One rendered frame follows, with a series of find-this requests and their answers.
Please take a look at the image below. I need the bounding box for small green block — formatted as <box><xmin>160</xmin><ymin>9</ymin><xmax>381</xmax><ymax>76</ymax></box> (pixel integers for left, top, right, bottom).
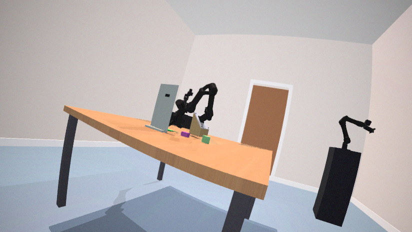
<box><xmin>201</xmin><ymin>135</ymin><xmax>211</xmax><ymax>144</ymax></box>

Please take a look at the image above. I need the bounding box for small magenta block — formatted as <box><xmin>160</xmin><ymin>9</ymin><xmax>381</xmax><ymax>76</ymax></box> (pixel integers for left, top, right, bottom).
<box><xmin>180</xmin><ymin>131</ymin><xmax>190</xmax><ymax>138</ymax></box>

